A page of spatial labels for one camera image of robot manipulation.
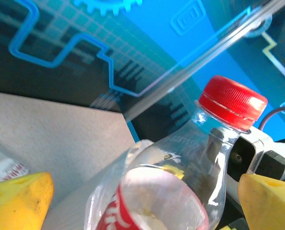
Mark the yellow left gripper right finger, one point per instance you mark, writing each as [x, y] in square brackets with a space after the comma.
[269, 206]

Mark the clear bottle white label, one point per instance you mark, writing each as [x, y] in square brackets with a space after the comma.
[5, 165]

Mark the red cap cola bottle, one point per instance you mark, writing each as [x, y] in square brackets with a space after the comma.
[228, 103]

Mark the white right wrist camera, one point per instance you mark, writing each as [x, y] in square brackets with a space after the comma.
[259, 141]

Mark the aluminium frame post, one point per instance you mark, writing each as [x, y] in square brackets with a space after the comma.
[204, 60]

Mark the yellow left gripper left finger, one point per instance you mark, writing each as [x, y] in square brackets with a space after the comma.
[17, 203]

